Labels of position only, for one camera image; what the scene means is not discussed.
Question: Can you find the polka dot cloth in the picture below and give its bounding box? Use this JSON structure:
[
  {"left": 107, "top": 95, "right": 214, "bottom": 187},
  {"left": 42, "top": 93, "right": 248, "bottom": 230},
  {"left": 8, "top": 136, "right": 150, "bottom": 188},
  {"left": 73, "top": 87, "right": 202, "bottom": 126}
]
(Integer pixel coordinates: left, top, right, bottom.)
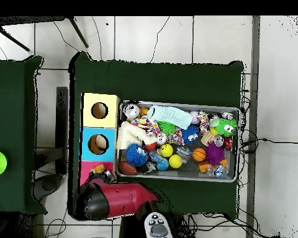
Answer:
[{"left": 130, "top": 115, "right": 163, "bottom": 137}]

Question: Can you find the cream knit cloth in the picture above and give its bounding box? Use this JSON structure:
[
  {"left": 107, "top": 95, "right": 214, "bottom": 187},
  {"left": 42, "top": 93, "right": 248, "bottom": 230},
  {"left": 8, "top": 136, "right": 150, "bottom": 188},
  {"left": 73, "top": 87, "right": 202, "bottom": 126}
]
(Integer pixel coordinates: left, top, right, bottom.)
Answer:
[{"left": 115, "top": 121, "right": 158, "bottom": 151}]

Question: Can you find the blue fuzzy toy with eyes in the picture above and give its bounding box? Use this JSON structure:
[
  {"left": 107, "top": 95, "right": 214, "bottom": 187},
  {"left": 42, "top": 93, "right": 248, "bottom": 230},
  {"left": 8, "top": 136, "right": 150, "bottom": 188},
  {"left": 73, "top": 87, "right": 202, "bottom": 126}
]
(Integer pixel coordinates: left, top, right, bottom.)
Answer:
[
  {"left": 125, "top": 143, "right": 149, "bottom": 167},
  {"left": 181, "top": 124, "right": 201, "bottom": 146}
]

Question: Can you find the wooden box with three holes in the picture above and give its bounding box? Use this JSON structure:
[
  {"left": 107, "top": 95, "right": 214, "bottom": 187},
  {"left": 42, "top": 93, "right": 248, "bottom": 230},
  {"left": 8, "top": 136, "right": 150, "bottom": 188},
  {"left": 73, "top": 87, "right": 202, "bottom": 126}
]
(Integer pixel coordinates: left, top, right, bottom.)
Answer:
[{"left": 77, "top": 92, "right": 121, "bottom": 195}]

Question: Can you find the shallow silver mesh bin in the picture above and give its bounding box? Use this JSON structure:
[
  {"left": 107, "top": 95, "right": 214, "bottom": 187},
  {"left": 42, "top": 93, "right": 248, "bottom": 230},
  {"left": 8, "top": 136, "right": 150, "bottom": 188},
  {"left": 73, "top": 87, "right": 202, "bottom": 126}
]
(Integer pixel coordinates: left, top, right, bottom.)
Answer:
[{"left": 115, "top": 99, "right": 241, "bottom": 183}]

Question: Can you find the yellow smiley ball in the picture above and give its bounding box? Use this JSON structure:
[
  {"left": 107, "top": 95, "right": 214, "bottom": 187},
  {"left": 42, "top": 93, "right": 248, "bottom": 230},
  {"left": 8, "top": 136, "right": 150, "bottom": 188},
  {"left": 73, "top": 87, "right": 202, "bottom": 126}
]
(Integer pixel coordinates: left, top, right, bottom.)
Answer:
[{"left": 160, "top": 143, "right": 174, "bottom": 158}]

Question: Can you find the mint green cloth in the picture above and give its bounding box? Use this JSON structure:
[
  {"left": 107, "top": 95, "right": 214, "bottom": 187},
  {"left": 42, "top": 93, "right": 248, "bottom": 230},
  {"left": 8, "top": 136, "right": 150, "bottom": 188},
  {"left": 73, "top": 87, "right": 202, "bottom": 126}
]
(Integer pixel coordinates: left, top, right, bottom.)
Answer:
[{"left": 147, "top": 104, "right": 194, "bottom": 130}]

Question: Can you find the silver drink can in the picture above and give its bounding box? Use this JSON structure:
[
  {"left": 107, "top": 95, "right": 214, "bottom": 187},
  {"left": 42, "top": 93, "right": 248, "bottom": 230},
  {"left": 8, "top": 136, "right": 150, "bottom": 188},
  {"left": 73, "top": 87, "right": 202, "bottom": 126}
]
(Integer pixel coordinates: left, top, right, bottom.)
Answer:
[{"left": 123, "top": 103, "right": 140, "bottom": 119}]

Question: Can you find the orange toy basketball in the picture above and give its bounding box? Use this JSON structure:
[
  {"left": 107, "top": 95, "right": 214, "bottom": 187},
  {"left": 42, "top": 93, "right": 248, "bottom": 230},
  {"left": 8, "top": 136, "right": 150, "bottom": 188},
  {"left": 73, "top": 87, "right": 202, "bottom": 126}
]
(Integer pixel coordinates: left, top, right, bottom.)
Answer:
[{"left": 192, "top": 148, "right": 207, "bottom": 162}]

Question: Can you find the purple spiky ball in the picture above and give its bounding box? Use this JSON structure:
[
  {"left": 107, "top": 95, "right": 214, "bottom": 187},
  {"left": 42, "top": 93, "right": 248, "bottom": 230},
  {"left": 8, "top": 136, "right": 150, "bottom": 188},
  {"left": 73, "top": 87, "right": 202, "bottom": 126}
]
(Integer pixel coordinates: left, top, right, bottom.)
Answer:
[{"left": 205, "top": 141, "right": 225, "bottom": 166}]

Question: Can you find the green fuzzy toy with eyes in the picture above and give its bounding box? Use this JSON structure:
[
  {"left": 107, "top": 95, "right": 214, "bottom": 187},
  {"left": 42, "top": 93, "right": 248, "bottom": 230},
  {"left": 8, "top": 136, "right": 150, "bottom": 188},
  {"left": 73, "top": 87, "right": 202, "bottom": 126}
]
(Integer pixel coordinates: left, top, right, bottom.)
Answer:
[{"left": 209, "top": 118, "right": 238, "bottom": 138}]

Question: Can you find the black upright board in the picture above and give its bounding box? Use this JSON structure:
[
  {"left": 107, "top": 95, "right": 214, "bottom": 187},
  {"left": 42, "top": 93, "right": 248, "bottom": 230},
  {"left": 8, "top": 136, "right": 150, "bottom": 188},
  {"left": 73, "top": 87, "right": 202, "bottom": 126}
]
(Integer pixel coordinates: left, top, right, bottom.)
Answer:
[{"left": 55, "top": 86, "right": 69, "bottom": 174}]

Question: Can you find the dark grey floor base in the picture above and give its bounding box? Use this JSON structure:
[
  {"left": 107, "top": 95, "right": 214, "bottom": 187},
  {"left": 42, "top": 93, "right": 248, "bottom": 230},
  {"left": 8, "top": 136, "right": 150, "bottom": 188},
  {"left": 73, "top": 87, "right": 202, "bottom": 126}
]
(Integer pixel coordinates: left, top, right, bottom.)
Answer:
[{"left": 33, "top": 173, "right": 63, "bottom": 201}]

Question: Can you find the dark green side tablecloth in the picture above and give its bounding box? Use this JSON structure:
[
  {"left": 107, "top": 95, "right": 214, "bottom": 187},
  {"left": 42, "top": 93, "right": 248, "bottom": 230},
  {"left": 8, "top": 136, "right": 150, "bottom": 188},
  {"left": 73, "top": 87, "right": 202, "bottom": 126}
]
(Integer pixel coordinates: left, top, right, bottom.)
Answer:
[{"left": 0, "top": 55, "right": 48, "bottom": 214}]

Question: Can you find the black cable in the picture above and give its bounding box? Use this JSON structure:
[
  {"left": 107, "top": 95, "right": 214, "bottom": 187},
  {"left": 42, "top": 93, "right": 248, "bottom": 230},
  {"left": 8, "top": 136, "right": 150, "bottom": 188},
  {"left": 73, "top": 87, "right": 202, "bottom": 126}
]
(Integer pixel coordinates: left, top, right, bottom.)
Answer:
[{"left": 241, "top": 137, "right": 298, "bottom": 149}]

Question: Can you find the black metal frame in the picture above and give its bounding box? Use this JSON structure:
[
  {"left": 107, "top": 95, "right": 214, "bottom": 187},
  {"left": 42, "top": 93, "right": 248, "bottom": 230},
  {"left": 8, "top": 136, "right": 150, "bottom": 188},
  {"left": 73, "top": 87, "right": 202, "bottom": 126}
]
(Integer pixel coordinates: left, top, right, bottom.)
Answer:
[{"left": 0, "top": 15, "right": 89, "bottom": 52}]

